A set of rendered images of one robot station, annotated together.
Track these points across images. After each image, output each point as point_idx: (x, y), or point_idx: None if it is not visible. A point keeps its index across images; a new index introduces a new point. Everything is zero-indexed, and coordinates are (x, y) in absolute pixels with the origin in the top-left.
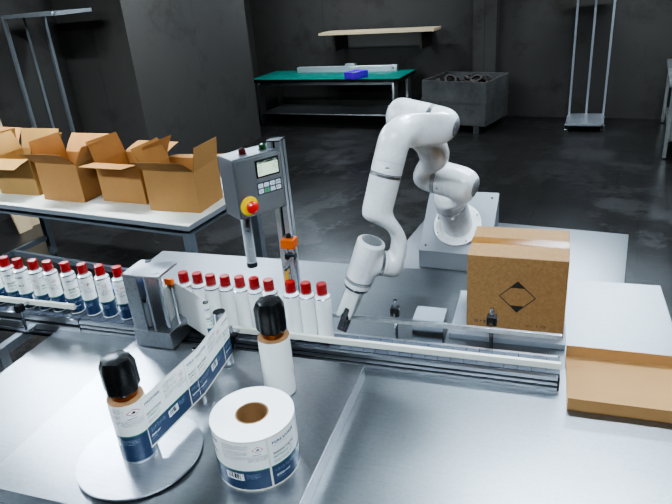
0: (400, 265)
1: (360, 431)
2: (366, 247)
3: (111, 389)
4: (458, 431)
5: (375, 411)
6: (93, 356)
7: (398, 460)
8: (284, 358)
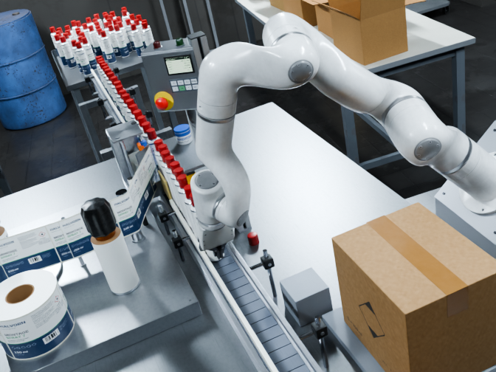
0: (229, 218)
1: (129, 359)
2: (190, 186)
3: None
4: None
5: (162, 350)
6: (115, 184)
7: None
8: (105, 260)
